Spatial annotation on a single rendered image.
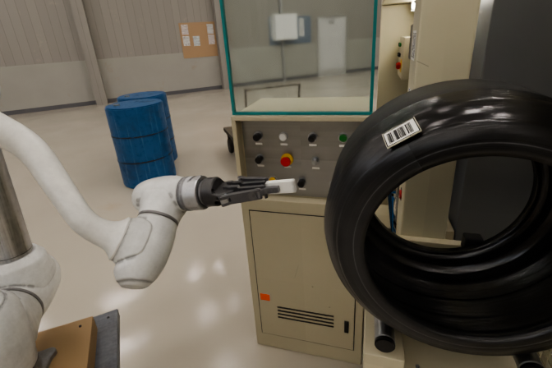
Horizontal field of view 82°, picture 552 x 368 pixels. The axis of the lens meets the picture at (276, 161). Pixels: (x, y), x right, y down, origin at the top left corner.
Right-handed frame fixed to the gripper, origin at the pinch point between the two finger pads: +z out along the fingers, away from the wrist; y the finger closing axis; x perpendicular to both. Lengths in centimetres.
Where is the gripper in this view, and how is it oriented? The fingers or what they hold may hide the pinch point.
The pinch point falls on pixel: (281, 186)
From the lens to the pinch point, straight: 75.4
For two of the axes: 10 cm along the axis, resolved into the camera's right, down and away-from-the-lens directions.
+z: 9.4, -1.0, -3.2
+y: 2.7, -3.7, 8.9
